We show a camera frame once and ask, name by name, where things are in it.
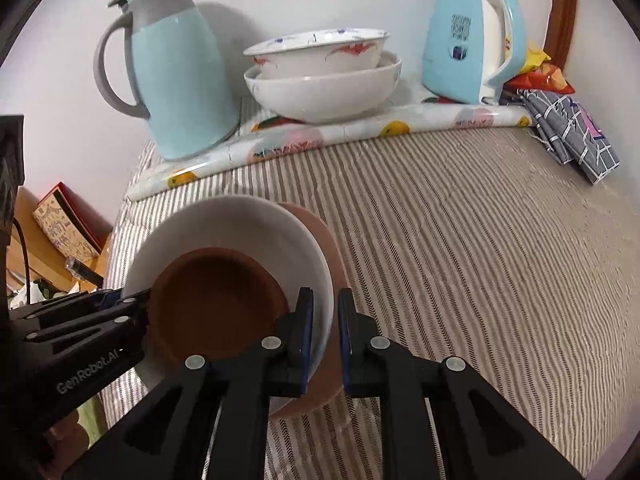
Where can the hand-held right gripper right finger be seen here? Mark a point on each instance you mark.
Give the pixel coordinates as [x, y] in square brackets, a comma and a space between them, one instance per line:
[344, 330]

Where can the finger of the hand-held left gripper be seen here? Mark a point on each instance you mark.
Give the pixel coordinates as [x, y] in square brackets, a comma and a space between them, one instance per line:
[100, 330]
[75, 305]

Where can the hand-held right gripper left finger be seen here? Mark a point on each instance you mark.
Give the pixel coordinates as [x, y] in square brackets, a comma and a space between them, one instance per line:
[306, 330]

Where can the pink plate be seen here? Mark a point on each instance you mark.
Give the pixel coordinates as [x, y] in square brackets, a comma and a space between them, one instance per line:
[330, 260]

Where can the brown bowl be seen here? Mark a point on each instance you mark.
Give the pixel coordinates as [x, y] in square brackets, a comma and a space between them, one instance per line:
[215, 305]

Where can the black cylindrical object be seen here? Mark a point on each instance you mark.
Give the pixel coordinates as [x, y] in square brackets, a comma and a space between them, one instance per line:
[85, 271]

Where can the green cloth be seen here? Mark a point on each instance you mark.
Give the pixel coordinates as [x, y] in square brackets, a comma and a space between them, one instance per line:
[92, 417]

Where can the red patterned box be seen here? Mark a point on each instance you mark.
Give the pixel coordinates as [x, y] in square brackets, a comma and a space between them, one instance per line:
[60, 225]

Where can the striped tablecloth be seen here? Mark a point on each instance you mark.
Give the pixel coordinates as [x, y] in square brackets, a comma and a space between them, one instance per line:
[450, 235]

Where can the floral plastic table cover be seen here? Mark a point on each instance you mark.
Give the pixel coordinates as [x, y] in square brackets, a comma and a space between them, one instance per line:
[300, 142]

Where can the large white bowl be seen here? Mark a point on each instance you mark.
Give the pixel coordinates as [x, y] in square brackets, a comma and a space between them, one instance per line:
[320, 97]

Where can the light blue thermos jug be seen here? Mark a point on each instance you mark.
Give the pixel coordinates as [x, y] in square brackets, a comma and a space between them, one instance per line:
[175, 85]

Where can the white bowl with red pattern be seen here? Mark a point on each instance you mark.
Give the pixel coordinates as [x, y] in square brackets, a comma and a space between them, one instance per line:
[310, 60]

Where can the plain white nested bowl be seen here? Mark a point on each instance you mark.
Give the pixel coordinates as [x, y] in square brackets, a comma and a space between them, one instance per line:
[387, 60]

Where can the light blue electric kettle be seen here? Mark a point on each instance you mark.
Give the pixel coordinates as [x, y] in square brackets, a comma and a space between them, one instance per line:
[450, 60]

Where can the grey checked cloth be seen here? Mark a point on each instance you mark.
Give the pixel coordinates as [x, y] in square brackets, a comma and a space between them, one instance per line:
[575, 135]

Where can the red orange snack packet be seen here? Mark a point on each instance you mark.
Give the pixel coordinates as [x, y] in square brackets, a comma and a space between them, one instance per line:
[545, 80]

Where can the yellow snack packet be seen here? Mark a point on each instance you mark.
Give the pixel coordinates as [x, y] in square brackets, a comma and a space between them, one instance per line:
[534, 57]

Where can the wooden door frame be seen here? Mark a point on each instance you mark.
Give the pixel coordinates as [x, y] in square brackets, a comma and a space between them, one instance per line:
[562, 10]

